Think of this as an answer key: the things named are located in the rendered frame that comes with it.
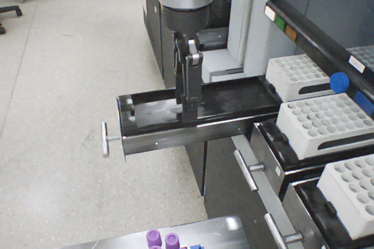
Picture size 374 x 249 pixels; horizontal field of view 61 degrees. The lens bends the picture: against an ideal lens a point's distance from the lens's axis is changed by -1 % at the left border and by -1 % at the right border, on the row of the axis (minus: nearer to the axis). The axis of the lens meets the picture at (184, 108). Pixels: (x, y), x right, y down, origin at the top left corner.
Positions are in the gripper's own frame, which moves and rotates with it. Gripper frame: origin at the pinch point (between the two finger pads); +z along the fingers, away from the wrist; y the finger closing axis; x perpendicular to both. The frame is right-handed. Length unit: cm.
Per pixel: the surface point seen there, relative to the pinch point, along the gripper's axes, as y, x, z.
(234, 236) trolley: -28.3, 0.0, 2.9
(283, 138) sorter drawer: -12.5, -15.5, 2.6
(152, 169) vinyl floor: 52, 5, 85
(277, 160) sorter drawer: -15.8, -13.2, 4.6
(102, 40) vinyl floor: 191, 23, 84
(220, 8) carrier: 39.6, -20.5, -0.5
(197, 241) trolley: -27.7, 5.3, 2.8
